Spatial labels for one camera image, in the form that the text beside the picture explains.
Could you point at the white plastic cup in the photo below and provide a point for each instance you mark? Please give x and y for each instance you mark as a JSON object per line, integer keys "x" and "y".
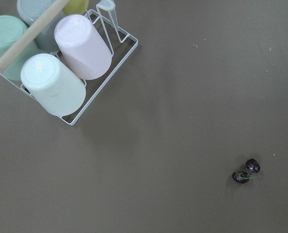
{"x": 58, "y": 90}

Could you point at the white wire cup rack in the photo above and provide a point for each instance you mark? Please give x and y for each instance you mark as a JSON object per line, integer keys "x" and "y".
{"x": 122, "y": 44}

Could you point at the mint green plastic cup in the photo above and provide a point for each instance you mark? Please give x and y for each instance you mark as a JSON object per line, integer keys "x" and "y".
{"x": 11, "y": 29}

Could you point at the wooden rack handle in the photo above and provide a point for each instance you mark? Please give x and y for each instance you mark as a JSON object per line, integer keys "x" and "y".
{"x": 31, "y": 33}

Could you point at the yellow plastic cup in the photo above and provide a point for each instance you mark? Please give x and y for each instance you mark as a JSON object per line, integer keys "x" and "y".
{"x": 76, "y": 7}

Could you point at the pink plastic cup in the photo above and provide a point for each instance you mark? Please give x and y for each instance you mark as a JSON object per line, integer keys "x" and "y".
{"x": 82, "y": 46}

